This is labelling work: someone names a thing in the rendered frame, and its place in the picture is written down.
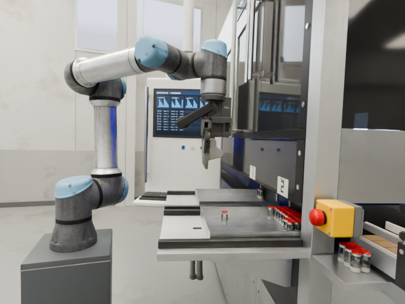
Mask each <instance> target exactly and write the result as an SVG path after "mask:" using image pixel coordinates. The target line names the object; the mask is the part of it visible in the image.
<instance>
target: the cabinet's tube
mask: <svg viewBox="0 0 405 304"><path fill-rule="evenodd" d="M193 23H194V0H184V6H183V51H184V52H185V53H192V52H193Z"/></svg>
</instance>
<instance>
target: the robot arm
mask: <svg viewBox="0 0 405 304"><path fill-rule="evenodd" d="M227 60H228V58H227V45H226V43H224V42H223V41H221V40H216V39H210V40H206V41H205V42H203V43H202V47H201V51H198V52H192V53H185V52H184V51H182V50H180V49H178V48H176V47H174V46H172V45H170V44H168V43H166V42H164V41H163V40H162V39H160V38H158V37H154V36H151V35H144V36H142V37H141V38H140V39H139V40H138V41H137V42H136V44H135V46H132V47H129V48H125V49H121V50H119V51H115V52H111V53H108V54H104V55H100V56H97V57H94V58H91V59H88V58H85V57H80V58H78V59H74V60H72V61H70V62H69V63H68V64H67V65H66V67H65V69H64V80H65V82H66V84H67V85H68V86H69V87H70V88H71V89H72V90H73V91H75V92H76V93H79V94H82V95H87V96H89V103H90V104H91V105H92V106H93V118H94V143H95V169H94V170H93V171H92V172H91V176H73V177H68V178H65V179H62V180H60V181H59V182H58V183H57V184H56V186H55V194H54V196H55V226H54V230H53V231H52V235H51V238H50V240H49V248H50V249H51V250H52V251H55V252H62V253H66V252H76V251H80V250H84V249H87V248H89V247H91V246H93V245H94V244H96V242H97V232H96V230H95V226H94V224H93V221H92V210H95V209H99V208H102V207H107V206H113V205H116V204H118V203H120V202H122V201H123V200H124V199H125V198H126V196H127V194H128V189H129V185H128V181H127V179H126V178H125V177H124V176H123V175H122V171H121V170H120V169H119V168H118V132H117V106H118V105H120V104H121V100H122V99H123V98H124V96H125V94H126V91H127V85H126V82H125V79H124V77H128V76H132V75H137V74H143V73H147V72H152V71H162V72H165V73H166V74H167V76H168V77H169V78H170V79H171V80H178V81H183V80H188V79H194V78H201V93H200V94H201V95H202V96H201V101H202V102H207V103H208V104H206V105H204V106H202V107H201V108H199V109H197V110H196V111H194V112H192V113H190V114H189V115H187V116H181V117H179V118H178V120H177V122H176V125H177V127H178V128H179V129H185V128H188V126H189V125H190V124H191V123H193V122H194V121H196V120H197V119H200V118H201V119H202V120H201V150H202V164H203V165H204V168H205V169H208V164H209V160H212V159H217V158H220V157H222V156H223V155H224V152H223V150H221V149H219V148H218V147H217V146H216V139H214V138H210V137H211V136H214V137H229V136H231V124H232V118H231V98H227V97H225V96H226V88H227ZM213 104H216V107H215V106H214V105H213Z"/></svg>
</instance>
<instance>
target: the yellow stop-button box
mask: <svg viewBox="0 0 405 304"><path fill-rule="evenodd" d="M316 209H320V210H322V212H323V214H324V224H323V225H322V226H315V227H316V228H318V229H319V230H321V231H322V232H324V233H326V234H327V235H328V236H330V237H332V238H351V237H353V238H360V235H361V225H362V207H361V206H358V205H356V204H353V203H350V202H348V201H345V200H317V201H316Z"/></svg>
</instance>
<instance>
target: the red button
mask: <svg viewBox="0 0 405 304"><path fill-rule="evenodd" d="M309 220H310V223H311V224H312V225H313V226H322V225H323V224H324V214H323V212H322V210H320V209H312V210H311V211H310V212H309Z"/></svg>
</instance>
